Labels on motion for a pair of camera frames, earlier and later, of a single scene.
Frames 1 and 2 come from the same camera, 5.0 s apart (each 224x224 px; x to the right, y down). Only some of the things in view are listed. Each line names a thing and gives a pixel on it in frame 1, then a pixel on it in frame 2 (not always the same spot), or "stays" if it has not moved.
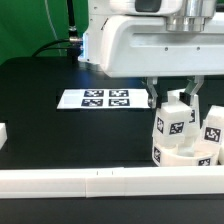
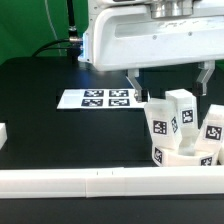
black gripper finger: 152,99 to 140,94
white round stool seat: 164,158 stays
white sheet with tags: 104,98 stays
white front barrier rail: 111,182 stays
